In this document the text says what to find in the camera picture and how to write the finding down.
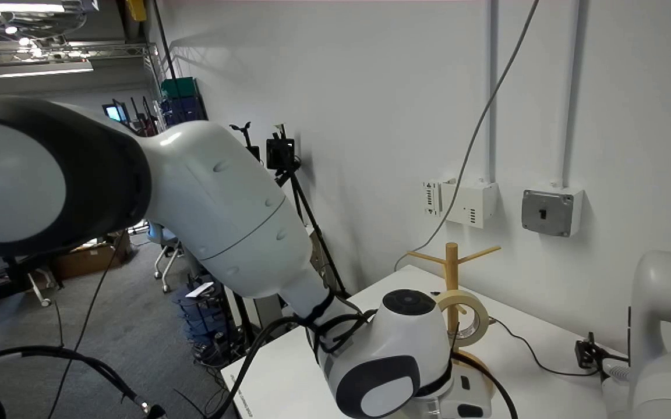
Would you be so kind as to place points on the white second robot arm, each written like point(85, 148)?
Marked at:
point(643, 390)

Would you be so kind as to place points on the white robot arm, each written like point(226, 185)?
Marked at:
point(69, 177)

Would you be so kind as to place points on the beige masking tape roll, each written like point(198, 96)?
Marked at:
point(467, 318)

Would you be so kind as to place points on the wooden peg stand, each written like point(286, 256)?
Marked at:
point(451, 261)

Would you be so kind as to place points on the blue storage bins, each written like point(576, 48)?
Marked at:
point(181, 102)

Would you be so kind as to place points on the small white wall box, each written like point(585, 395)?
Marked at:
point(434, 197)

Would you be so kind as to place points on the white wall outlet box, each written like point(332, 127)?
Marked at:
point(470, 203)

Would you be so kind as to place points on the gray wall junction box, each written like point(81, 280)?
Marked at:
point(550, 213)

